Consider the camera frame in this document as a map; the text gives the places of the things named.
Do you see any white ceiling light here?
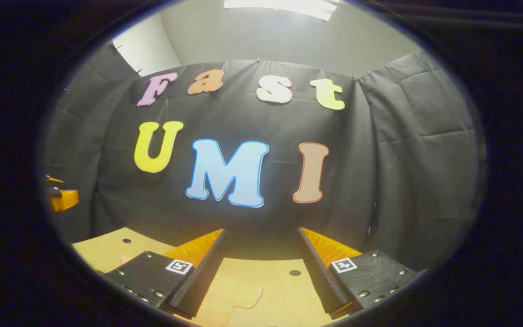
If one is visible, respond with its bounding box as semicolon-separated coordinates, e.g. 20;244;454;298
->
224;0;339;21

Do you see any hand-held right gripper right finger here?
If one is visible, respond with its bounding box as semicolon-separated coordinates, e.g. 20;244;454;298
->
297;227;421;320

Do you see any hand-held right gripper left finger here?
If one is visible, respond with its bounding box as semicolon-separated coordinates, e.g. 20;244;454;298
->
96;228;227;320

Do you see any orange T-shirt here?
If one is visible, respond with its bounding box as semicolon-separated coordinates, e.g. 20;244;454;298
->
178;279;264;327

